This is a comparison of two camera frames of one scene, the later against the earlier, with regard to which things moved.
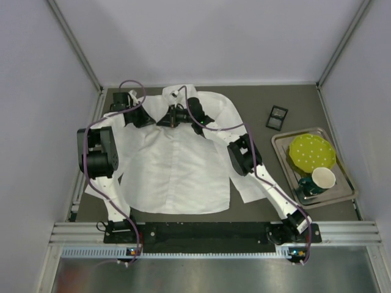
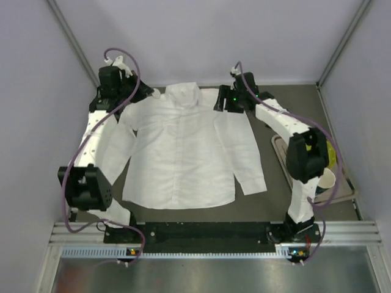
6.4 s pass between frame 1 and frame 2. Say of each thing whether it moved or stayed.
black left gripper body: moved
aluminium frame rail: stayed
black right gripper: moved
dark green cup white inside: stayed
